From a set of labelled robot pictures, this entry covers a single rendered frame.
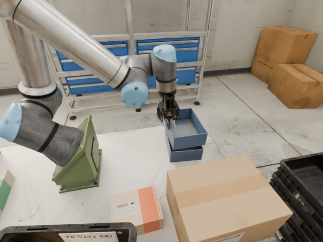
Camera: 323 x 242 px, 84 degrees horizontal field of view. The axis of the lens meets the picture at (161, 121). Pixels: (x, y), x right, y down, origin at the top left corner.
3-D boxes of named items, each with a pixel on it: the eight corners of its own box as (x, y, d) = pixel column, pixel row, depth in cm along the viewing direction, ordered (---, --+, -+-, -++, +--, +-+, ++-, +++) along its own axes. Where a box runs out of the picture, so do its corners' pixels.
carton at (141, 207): (115, 242, 58) (111, 232, 53) (113, 206, 67) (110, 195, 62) (163, 228, 61) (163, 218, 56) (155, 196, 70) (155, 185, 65)
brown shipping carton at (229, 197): (185, 263, 53) (190, 243, 43) (166, 196, 70) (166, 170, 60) (271, 236, 59) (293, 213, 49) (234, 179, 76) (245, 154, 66)
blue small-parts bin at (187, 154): (164, 134, 99) (164, 124, 95) (191, 131, 100) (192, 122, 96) (169, 162, 83) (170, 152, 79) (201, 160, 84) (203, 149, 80)
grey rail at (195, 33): (45, 42, 179) (43, 37, 176) (204, 34, 207) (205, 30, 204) (42, 45, 171) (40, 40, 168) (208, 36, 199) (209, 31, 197)
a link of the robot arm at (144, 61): (115, 67, 54) (151, 64, 54) (118, 52, 62) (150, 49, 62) (120, 90, 59) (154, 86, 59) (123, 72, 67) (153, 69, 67)
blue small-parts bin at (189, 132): (162, 122, 93) (162, 110, 88) (190, 118, 95) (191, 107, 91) (172, 150, 77) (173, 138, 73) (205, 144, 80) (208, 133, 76)
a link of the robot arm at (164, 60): (150, 44, 61) (175, 42, 61) (153, 75, 68) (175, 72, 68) (150, 52, 55) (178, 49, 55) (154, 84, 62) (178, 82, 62)
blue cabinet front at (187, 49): (139, 88, 223) (135, 40, 189) (194, 82, 235) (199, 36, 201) (139, 89, 221) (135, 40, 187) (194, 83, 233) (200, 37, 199)
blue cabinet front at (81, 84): (70, 94, 210) (53, 44, 176) (132, 88, 222) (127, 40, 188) (70, 95, 208) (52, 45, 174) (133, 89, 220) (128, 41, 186)
